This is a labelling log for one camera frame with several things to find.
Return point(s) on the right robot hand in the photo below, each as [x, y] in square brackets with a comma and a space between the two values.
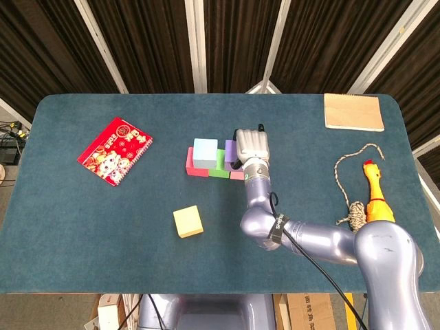
[252, 144]

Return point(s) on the purple block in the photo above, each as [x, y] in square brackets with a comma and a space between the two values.
[231, 154]

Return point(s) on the pink foam cube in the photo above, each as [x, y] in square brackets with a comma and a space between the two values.
[237, 176]

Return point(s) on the light blue block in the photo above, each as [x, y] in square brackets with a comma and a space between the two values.
[205, 153]

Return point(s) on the pink block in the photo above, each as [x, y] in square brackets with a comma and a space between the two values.
[190, 168]

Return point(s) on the yellow block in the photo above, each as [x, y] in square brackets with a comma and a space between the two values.
[187, 221]

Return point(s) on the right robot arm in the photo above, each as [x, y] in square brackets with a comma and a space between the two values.
[343, 247]

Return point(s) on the green foam cube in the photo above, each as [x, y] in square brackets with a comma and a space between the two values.
[220, 168]

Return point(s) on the brown kraft paper notepad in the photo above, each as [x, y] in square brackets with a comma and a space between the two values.
[354, 111]

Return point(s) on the yellow rubber chicken toy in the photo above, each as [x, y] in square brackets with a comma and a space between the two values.
[376, 199]

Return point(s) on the red spiral cartoon notebook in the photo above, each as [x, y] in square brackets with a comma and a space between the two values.
[115, 151]

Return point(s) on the dark brown pleated curtain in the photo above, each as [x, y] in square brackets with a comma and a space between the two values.
[154, 44]

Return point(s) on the blue-gray robot torso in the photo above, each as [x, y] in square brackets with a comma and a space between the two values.
[213, 313]

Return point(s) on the brown cardboard box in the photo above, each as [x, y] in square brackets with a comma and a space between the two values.
[309, 313]

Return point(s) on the teal felt table cover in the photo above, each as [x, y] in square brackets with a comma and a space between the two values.
[103, 240]

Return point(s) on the white cardboard box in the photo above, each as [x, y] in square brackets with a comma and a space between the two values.
[110, 314]

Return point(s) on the white partition frame post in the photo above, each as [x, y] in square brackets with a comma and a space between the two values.
[196, 44]
[13, 113]
[428, 146]
[275, 44]
[99, 44]
[388, 44]

